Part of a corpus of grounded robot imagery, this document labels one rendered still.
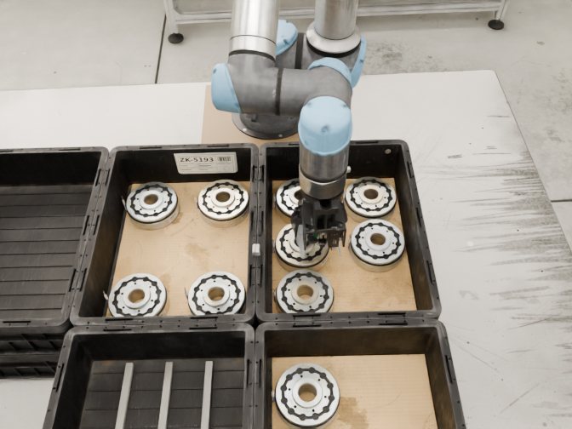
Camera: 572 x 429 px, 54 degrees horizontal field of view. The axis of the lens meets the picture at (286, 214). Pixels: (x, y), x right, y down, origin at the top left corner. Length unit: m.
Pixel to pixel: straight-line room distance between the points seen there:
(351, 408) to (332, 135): 0.44
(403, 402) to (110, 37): 2.60
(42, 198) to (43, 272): 0.19
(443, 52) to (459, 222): 1.76
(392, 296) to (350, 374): 0.17
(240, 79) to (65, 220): 0.53
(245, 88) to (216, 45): 2.13
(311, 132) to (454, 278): 0.59
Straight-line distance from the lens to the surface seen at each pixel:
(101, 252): 1.08
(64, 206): 1.27
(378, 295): 1.06
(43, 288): 1.16
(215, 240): 1.13
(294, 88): 0.88
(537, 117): 2.78
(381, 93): 1.63
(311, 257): 1.06
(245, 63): 0.90
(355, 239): 1.08
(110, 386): 1.03
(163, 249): 1.13
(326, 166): 0.83
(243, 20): 0.92
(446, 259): 1.29
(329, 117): 0.80
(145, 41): 3.12
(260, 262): 0.97
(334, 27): 1.20
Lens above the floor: 1.74
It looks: 52 degrees down
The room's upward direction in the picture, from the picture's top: 2 degrees counter-clockwise
